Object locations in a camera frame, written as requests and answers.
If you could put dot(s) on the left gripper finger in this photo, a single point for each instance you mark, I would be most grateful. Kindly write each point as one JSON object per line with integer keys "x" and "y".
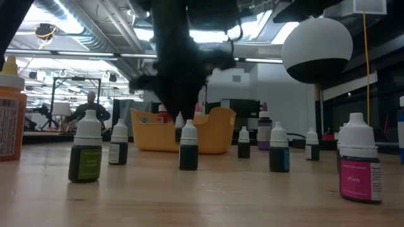
{"x": 170, "y": 104}
{"x": 189, "y": 104}

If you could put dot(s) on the red food coloring bottle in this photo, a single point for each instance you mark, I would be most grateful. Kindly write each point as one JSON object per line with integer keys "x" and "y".
{"x": 164, "y": 117}

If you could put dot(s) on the small white-capped dropper bottle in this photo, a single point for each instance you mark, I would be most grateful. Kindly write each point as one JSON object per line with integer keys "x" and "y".
{"x": 312, "y": 149}
{"x": 118, "y": 151}
{"x": 188, "y": 156}
{"x": 243, "y": 149}
{"x": 178, "y": 121}

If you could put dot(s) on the purple food coloring bottle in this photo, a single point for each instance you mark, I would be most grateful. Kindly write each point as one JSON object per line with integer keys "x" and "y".
{"x": 264, "y": 132}

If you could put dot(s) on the small blue-label dropper bottle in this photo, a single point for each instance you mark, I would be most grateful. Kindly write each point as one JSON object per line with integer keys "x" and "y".
{"x": 279, "y": 157}

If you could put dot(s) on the small green-label dropper bottle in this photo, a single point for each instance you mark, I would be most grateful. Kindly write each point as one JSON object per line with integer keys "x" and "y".
{"x": 84, "y": 164}

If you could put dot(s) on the yellow-capped food coloring bottle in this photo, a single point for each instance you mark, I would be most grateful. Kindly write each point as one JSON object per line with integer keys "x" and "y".
{"x": 12, "y": 119}

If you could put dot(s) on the small pink-label dropper bottle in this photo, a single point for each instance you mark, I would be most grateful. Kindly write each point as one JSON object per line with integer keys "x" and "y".
{"x": 355, "y": 179}

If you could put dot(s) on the yellow plastic basket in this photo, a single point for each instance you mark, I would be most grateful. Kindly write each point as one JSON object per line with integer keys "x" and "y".
{"x": 214, "y": 135}

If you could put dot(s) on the grey fabric partition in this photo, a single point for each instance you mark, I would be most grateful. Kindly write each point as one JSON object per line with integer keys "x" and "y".
{"x": 124, "y": 108}

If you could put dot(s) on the black cabinet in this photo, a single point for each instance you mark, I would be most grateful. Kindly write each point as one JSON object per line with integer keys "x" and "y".
{"x": 243, "y": 108}

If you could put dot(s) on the person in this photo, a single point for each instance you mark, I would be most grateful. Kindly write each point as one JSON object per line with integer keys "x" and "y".
{"x": 91, "y": 110}

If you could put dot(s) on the long ceiling light strip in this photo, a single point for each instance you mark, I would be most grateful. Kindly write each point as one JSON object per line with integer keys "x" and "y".
{"x": 85, "y": 53}

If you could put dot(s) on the white lampshade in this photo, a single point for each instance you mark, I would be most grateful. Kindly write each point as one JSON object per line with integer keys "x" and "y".
{"x": 61, "y": 109}

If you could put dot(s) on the red storage bin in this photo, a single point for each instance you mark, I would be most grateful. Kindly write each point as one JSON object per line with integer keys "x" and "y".
{"x": 328, "y": 137}

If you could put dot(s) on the white ceiling unit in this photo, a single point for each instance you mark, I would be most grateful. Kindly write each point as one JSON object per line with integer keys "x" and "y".
{"x": 369, "y": 6}

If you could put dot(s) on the silver ventilation duct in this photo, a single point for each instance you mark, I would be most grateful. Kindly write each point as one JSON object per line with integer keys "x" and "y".
{"x": 94, "y": 39}

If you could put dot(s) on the black robot station frame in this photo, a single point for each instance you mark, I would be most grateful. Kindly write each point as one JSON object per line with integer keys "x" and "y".
{"x": 75, "y": 79}

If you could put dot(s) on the black aluminium table frame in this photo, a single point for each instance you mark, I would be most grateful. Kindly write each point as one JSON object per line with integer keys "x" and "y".
{"x": 47, "y": 138}

